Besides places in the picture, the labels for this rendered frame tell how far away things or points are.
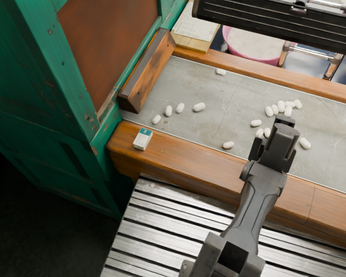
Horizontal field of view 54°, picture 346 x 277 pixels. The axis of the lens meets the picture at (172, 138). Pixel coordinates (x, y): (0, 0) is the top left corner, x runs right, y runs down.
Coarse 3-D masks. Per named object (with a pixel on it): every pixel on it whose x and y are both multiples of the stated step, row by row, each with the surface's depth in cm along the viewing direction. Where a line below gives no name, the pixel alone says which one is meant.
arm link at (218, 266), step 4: (216, 264) 65; (220, 264) 67; (216, 268) 60; (220, 268) 62; (224, 268) 64; (228, 268) 66; (212, 272) 53; (216, 272) 57; (220, 272) 58; (224, 272) 60; (228, 272) 62; (232, 272) 65; (212, 276) 52; (216, 276) 52; (220, 276) 53; (224, 276) 57; (228, 276) 58; (232, 276) 59; (236, 276) 71
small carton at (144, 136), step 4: (144, 128) 99; (140, 132) 98; (144, 132) 98; (148, 132) 98; (136, 136) 98; (140, 136) 98; (144, 136) 98; (148, 136) 97; (136, 140) 97; (140, 140) 97; (144, 140) 97; (148, 140) 98; (136, 144) 96; (140, 144) 96; (144, 144) 96; (140, 148) 97; (144, 148) 97
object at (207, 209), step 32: (160, 192) 101; (128, 224) 97; (160, 224) 96; (192, 224) 96; (224, 224) 95; (128, 256) 92; (160, 256) 92; (192, 256) 93; (288, 256) 90; (320, 256) 90
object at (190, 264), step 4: (184, 260) 90; (188, 260) 90; (184, 264) 90; (188, 264) 89; (192, 264) 89; (180, 268) 89; (184, 268) 89; (188, 268) 89; (180, 272) 89; (184, 272) 88; (188, 272) 88; (180, 276) 88; (184, 276) 88; (188, 276) 88
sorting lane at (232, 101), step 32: (192, 64) 116; (160, 96) 110; (192, 96) 110; (224, 96) 109; (256, 96) 109; (288, 96) 108; (160, 128) 104; (192, 128) 104; (224, 128) 103; (256, 128) 103; (320, 128) 102; (320, 160) 96
